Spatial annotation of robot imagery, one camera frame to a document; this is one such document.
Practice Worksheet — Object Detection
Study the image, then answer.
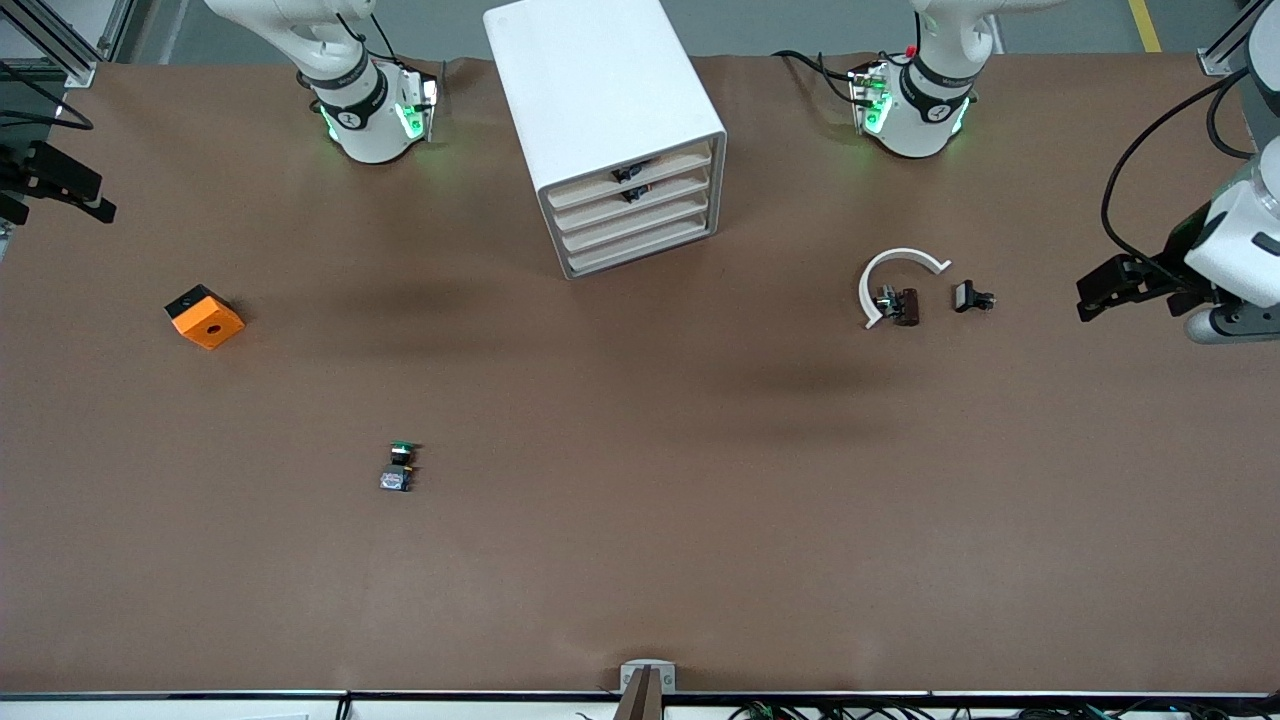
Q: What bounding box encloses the white drawer cabinet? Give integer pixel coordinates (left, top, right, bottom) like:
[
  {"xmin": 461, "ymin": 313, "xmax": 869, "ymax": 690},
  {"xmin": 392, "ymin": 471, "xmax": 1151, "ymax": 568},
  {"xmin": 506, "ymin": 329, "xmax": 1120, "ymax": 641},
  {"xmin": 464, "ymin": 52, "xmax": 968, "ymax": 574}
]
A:
[{"xmin": 483, "ymin": 0, "xmax": 728, "ymax": 281}]

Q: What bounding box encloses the white beige drawer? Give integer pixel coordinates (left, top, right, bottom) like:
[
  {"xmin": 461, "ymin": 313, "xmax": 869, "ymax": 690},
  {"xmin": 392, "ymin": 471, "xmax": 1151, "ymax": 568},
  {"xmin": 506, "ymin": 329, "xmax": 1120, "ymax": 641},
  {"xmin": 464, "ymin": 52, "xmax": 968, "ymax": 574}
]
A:
[
  {"xmin": 545, "ymin": 142, "xmax": 715, "ymax": 213},
  {"xmin": 550, "ymin": 166, "xmax": 717, "ymax": 235},
  {"xmin": 563, "ymin": 211, "xmax": 723, "ymax": 280},
  {"xmin": 556, "ymin": 189, "xmax": 719, "ymax": 257}
]

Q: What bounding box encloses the dark brown small component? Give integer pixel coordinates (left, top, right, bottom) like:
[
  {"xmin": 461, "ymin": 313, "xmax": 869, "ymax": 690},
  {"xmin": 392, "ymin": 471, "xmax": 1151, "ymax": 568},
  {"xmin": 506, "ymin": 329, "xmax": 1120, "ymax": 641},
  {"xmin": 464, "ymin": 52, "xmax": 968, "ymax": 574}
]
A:
[{"xmin": 875, "ymin": 285, "xmax": 921, "ymax": 328}]

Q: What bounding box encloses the green push button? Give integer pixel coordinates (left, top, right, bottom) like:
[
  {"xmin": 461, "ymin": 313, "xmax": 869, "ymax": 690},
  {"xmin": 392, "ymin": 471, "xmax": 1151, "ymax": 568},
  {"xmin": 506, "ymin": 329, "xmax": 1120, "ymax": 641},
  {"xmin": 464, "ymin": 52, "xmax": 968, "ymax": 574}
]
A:
[{"xmin": 380, "ymin": 441, "xmax": 421, "ymax": 493}]

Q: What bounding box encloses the orange box with hole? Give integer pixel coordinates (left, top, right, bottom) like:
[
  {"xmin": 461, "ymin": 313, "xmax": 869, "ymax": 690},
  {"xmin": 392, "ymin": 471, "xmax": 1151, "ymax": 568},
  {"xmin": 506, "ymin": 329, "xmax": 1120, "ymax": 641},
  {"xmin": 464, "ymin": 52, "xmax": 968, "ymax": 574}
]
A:
[{"xmin": 165, "ymin": 285, "xmax": 246, "ymax": 351}]

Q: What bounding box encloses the white curved ring piece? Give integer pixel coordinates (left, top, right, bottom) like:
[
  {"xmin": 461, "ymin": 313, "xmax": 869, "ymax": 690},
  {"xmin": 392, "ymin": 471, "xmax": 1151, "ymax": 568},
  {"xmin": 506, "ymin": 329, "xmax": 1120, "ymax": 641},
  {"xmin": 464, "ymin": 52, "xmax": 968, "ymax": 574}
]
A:
[{"xmin": 858, "ymin": 247, "xmax": 953, "ymax": 331}]

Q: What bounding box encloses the grey metal bracket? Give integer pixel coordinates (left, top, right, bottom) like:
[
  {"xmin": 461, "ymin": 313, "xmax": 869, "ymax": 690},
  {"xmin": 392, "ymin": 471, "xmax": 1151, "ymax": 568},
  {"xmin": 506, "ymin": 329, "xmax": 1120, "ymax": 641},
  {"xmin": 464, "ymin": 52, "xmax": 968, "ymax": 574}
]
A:
[{"xmin": 620, "ymin": 660, "xmax": 677, "ymax": 694}]

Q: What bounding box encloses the brown table cover mat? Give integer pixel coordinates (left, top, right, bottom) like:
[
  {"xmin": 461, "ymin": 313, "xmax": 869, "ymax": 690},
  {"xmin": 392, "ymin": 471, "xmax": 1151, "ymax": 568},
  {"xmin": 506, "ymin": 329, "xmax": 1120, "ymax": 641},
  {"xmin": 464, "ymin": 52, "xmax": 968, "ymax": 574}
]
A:
[{"xmin": 0, "ymin": 55, "xmax": 1280, "ymax": 694}]

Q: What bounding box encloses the aluminium frame profile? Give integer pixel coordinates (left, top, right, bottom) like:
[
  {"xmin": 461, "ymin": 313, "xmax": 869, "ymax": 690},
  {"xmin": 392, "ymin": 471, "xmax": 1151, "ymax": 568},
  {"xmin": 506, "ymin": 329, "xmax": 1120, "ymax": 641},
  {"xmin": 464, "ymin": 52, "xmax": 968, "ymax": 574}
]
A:
[
  {"xmin": 1198, "ymin": 0, "xmax": 1266, "ymax": 78},
  {"xmin": 0, "ymin": 0, "xmax": 126, "ymax": 89}
]

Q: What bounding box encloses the black arm base cable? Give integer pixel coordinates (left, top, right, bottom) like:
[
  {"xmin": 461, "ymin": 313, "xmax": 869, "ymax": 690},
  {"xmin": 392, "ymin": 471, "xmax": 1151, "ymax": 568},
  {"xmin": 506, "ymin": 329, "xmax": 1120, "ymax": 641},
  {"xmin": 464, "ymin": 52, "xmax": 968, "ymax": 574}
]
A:
[{"xmin": 775, "ymin": 48, "xmax": 871, "ymax": 106}]

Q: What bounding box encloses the brown tapered post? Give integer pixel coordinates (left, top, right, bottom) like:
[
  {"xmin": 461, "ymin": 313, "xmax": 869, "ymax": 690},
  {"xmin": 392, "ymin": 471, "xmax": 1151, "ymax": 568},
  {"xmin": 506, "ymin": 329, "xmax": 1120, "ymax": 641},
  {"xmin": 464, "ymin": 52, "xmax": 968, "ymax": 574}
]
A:
[{"xmin": 615, "ymin": 668, "xmax": 666, "ymax": 720}]

